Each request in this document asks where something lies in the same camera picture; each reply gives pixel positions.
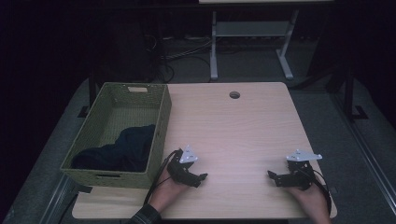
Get person's right hand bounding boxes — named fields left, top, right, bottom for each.
left=286, top=178, right=332, bottom=224

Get metal floor rail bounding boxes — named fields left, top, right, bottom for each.
left=38, top=174, right=78, bottom=224
left=330, top=91, right=396, bottom=216

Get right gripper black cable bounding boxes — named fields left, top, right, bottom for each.
left=311, top=169, right=332, bottom=216

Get black floor cables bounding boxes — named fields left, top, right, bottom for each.
left=144, top=32, right=216, bottom=83

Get green woven basket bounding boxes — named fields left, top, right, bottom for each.
left=60, top=81, right=173, bottom=189

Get black stand post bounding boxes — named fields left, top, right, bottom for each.
left=342, top=66, right=369, bottom=121
left=78, top=69, right=98, bottom=119

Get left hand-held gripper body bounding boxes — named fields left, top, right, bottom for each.
left=167, top=145, right=199, bottom=185

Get white metal desk frame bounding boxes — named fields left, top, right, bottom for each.
left=198, top=0, right=334, bottom=81

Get person's left hand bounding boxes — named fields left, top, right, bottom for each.
left=148, top=169, right=189, bottom=214

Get black tape strip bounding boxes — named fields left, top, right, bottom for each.
left=74, top=183, right=93, bottom=194

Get dark navy garment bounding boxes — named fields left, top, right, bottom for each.
left=71, top=124, right=157, bottom=173

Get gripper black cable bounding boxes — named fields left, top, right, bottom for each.
left=311, top=169, right=332, bottom=216
left=143, top=148, right=183, bottom=206

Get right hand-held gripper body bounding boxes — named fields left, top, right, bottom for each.
left=286, top=148, right=323, bottom=191

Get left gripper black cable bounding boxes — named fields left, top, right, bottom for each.
left=143, top=148, right=183, bottom=206

